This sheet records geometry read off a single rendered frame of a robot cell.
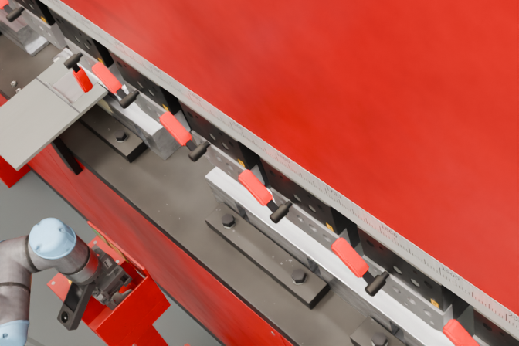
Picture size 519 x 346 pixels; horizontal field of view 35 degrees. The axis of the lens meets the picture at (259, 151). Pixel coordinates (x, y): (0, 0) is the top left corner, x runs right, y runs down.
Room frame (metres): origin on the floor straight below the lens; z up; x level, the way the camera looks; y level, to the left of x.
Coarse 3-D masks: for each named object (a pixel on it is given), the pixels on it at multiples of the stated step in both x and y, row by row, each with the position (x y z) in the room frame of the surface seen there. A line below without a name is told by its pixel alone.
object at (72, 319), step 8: (72, 288) 0.95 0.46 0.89; (80, 288) 0.94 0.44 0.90; (88, 288) 0.93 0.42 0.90; (72, 296) 0.94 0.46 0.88; (80, 296) 0.92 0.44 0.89; (88, 296) 0.92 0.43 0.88; (64, 304) 0.93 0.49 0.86; (72, 304) 0.92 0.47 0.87; (80, 304) 0.91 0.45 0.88; (64, 312) 0.92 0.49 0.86; (72, 312) 0.91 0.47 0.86; (80, 312) 0.91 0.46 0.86; (64, 320) 0.90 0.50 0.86; (72, 320) 0.90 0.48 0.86; (80, 320) 0.90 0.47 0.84; (72, 328) 0.89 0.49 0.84
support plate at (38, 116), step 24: (48, 72) 1.46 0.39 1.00; (24, 96) 1.41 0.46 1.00; (48, 96) 1.39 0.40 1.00; (96, 96) 1.33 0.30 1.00; (0, 120) 1.37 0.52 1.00; (24, 120) 1.34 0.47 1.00; (48, 120) 1.31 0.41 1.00; (72, 120) 1.29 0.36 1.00; (0, 144) 1.30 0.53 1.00; (24, 144) 1.27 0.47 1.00
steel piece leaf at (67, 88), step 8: (80, 64) 1.44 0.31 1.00; (72, 72) 1.43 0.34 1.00; (88, 72) 1.41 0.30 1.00; (64, 80) 1.41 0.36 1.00; (72, 80) 1.40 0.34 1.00; (96, 80) 1.37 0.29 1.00; (56, 88) 1.40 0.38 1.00; (64, 88) 1.39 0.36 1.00; (72, 88) 1.38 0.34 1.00; (80, 88) 1.37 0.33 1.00; (64, 96) 1.36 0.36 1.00; (72, 96) 1.36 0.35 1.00; (80, 96) 1.35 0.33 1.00
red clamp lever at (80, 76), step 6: (78, 54) 1.26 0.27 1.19; (66, 60) 1.25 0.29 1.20; (72, 60) 1.25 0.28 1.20; (78, 60) 1.25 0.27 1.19; (66, 66) 1.24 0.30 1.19; (72, 66) 1.24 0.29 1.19; (78, 66) 1.25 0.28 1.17; (78, 72) 1.25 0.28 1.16; (84, 72) 1.25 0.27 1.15; (78, 78) 1.24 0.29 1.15; (84, 78) 1.25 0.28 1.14; (84, 84) 1.24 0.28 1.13; (90, 84) 1.25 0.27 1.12; (84, 90) 1.24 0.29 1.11
